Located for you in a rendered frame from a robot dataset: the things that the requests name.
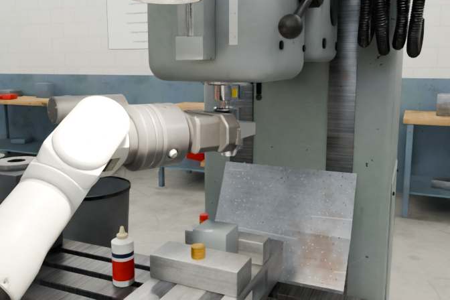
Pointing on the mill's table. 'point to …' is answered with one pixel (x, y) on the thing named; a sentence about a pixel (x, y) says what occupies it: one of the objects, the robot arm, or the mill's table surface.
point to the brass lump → (197, 251)
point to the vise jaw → (201, 268)
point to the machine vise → (246, 247)
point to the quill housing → (236, 28)
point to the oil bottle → (122, 259)
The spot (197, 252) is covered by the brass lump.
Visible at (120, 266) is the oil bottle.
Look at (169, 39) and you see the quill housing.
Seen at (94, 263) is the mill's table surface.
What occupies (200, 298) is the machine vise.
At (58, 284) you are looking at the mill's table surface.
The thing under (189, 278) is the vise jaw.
